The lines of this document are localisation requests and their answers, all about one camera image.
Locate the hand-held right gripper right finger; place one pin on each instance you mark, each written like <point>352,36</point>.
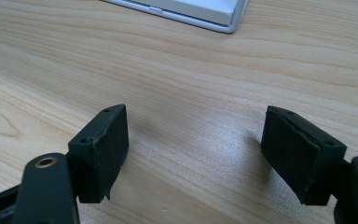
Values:
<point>301,155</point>

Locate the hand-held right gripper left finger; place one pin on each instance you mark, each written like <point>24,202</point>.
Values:
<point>101,155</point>

